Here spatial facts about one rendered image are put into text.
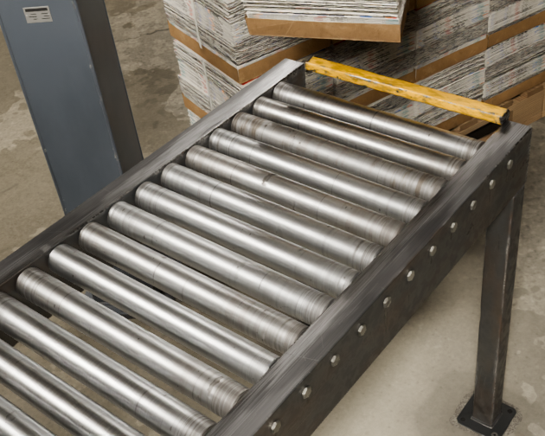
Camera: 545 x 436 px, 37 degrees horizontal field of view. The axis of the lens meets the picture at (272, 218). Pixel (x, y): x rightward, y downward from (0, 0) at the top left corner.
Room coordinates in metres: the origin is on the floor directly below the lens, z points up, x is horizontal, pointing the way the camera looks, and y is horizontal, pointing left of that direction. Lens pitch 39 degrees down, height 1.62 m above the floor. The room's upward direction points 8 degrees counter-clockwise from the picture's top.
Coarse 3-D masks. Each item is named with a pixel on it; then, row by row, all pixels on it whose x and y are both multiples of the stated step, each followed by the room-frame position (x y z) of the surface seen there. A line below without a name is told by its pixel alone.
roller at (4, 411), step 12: (0, 396) 0.74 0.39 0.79; (0, 408) 0.71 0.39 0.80; (12, 408) 0.71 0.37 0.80; (0, 420) 0.69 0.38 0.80; (12, 420) 0.69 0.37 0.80; (24, 420) 0.69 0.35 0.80; (0, 432) 0.68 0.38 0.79; (12, 432) 0.67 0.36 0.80; (24, 432) 0.67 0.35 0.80; (36, 432) 0.67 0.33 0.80; (48, 432) 0.67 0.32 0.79
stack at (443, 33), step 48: (192, 0) 1.98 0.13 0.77; (240, 0) 1.84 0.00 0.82; (480, 0) 2.21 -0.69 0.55; (528, 0) 2.32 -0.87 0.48; (240, 48) 1.83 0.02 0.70; (336, 48) 1.96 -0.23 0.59; (384, 48) 2.04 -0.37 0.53; (432, 48) 2.14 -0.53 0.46; (528, 48) 2.33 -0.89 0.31; (192, 96) 2.08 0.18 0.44; (336, 96) 1.98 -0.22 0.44; (480, 96) 2.24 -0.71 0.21; (528, 96) 2.34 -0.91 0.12
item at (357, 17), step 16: (256, 0) 1.40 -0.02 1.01; (272, 0) 1.39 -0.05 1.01; (288, 0) 1.37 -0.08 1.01; (304, 0) 1.36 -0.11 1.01; (320, 0) 1.36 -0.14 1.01; (336, 0) 1.34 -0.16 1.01; (352, 0) 1.33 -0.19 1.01; (368, 0) 1.32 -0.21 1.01; (384, 0) 1.31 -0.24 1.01; (400, 0) 1.34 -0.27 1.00; (256, 16) 1.41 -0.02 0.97; (272, 16) 1.40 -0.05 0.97; (288, 16) 1.38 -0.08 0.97; (304, 16) 1.37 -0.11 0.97; (320, 16) 1.36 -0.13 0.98; (336, 16) 1.35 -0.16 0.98; (352, 16) 1.34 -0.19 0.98; (368, 16) 1.33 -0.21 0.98; (384, 16) 1.32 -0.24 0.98; (400, 16) 1.33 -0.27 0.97
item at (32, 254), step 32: (288, 64) 1.53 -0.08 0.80; (256, 96) 1.42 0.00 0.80; (192, 128) 1.33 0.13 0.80; (224, 128) 1.34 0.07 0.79; (160, 160) 1.24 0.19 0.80; (128, 192) 1.15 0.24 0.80; (64, 224) 1.09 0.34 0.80; (32, 256) 1.01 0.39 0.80; (96, 256) 1.08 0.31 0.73; (0, 288) 0.95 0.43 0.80
